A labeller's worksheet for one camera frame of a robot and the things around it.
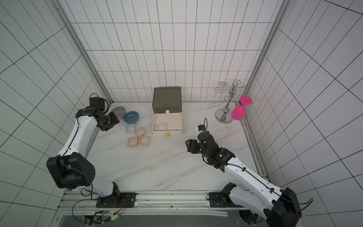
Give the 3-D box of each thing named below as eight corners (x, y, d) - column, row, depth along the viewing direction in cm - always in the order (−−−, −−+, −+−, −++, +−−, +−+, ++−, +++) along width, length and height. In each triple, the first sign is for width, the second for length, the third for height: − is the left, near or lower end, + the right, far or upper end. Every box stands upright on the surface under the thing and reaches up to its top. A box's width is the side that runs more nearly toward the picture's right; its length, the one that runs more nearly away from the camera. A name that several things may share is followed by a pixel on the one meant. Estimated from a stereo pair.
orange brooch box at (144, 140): (138, 146, 96) (138, 144, 94) (140, 136, 101) (140, 135, 99) (149, 146, 96) (149, 144, 94) (151, 136, 101) (150, 135, 99)
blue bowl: (123, 124, 106) (122, 121, 104) (126, 113, 113) (125, 111, 110) (137, 124, 106) (135, 121, 104) (139, 113, 113) (138, 111, 110)
